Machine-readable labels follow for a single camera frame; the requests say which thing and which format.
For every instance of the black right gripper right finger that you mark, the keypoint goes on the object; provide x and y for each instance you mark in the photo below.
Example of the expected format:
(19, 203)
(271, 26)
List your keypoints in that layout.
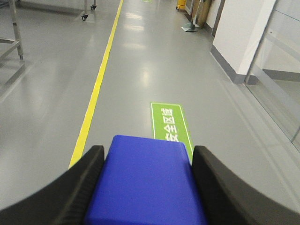
(229, 200)

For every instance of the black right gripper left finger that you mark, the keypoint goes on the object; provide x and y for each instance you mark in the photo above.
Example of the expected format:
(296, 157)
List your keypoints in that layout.
(64, 201)

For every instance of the blue plastic part block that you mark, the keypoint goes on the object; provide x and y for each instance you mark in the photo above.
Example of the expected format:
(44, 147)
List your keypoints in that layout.
(145, 182)

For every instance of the green floor safety sign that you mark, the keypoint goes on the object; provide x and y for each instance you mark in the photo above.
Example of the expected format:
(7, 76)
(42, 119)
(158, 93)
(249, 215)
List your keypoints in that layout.
(169, 124)

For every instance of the green dustpan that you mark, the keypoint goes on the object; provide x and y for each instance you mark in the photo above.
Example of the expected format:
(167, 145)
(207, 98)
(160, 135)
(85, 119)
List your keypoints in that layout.
(193, 8)

